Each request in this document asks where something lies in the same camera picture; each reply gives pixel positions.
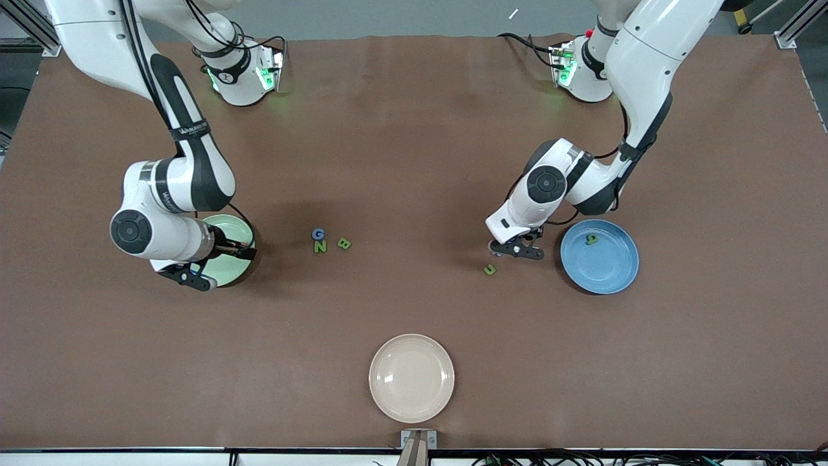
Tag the green letter u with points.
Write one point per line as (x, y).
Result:
(490, 274)

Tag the green letter g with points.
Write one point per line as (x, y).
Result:
(588, 241)

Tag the blue letter G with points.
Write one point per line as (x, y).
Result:
(314, 234)

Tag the green letter N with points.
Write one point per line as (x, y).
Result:
(320, 246)

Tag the green letter B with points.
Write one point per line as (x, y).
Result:
(344, 244)

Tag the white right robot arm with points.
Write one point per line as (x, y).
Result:
(84, 39)

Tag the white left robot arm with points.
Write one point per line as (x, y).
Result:
(647, 65)

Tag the green plate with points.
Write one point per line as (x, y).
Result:
(233, 268)

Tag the blue plate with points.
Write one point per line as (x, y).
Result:
(605, 272)

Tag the brown table cover sheet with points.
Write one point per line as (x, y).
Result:
(414, 162)

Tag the cream plate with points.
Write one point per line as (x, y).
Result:
(411, 378)

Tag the grey wheeled stand leg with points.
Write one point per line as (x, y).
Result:
(745, 28)

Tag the white table front rail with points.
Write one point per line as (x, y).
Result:
(97, 459)

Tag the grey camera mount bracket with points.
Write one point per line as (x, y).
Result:
(418, 446)

